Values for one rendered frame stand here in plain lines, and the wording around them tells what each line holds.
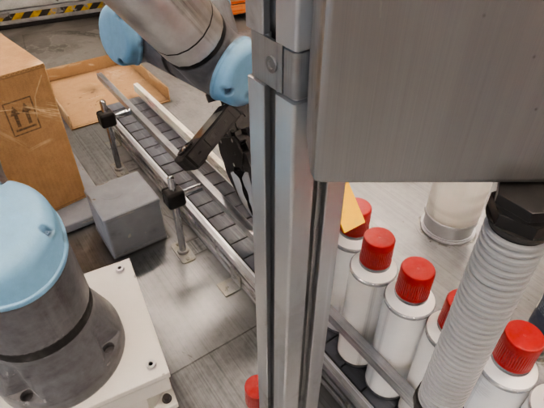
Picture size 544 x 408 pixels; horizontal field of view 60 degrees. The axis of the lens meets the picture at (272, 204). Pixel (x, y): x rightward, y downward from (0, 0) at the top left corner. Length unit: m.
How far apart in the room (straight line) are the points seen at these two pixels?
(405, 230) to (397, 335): 0.33
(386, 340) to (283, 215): 0.27
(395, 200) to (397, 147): 0.67
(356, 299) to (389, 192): 0.39
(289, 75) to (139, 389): 0.45
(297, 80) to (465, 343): 0.18
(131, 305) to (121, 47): 0.33
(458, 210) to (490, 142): 0.55
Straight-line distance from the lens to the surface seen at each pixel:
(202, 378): 0.69
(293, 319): 0.37
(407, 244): 0.80
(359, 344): 0.56
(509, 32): 0.21
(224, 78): 0.51
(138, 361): 0.62
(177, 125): 1.02
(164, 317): 0.76
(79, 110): 1.32
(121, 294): 0.68
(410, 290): 0.48
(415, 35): 0.20
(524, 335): 0.46
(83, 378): 0.59
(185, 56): 0.50
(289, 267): 0.32
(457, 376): 0.34
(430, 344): 0.49
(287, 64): 0.24
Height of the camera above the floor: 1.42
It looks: 40 degrees down
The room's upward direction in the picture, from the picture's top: straight up
